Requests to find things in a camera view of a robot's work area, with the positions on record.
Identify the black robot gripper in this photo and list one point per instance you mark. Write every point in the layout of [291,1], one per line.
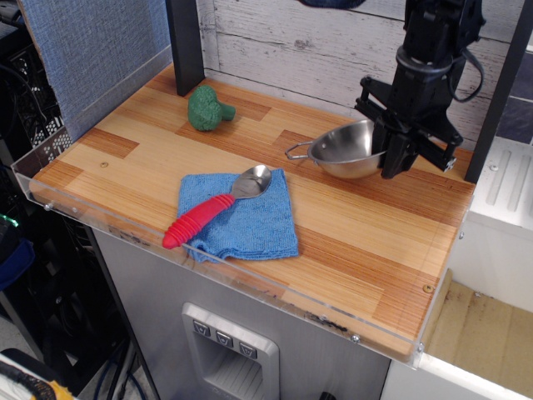
[408,123]

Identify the stainless steel bowl with handles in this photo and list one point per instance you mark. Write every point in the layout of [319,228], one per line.
[344,152]

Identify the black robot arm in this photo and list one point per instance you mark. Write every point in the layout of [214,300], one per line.
[435,47]

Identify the clear acrylic table guard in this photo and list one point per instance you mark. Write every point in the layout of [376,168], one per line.
[372,251]

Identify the blue folded microfiber cloth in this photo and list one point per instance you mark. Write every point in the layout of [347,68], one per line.
[257,229]

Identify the green toy broccoli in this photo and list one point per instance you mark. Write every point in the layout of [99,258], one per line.
[205,112]

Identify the white toy sink unit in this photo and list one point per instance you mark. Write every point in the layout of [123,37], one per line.
[479,343]

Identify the stainless steel toy cabinet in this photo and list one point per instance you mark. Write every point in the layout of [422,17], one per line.
[314,362]

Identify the silver dispenser panel with buttons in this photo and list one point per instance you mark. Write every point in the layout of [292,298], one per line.
[231,361]

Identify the blue fabric divider panel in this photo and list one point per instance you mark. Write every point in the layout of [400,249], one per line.
[96,54]

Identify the black storage crate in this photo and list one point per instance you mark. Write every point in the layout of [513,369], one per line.
[29,110]

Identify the black post right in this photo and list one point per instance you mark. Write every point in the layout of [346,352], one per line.
[502,91]

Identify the black post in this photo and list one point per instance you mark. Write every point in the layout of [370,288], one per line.
[502,91]
[186,45]

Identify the red handled metal spoon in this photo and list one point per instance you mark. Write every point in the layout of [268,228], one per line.
[250,184]

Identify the black post left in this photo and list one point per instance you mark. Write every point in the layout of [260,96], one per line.
[186,45]

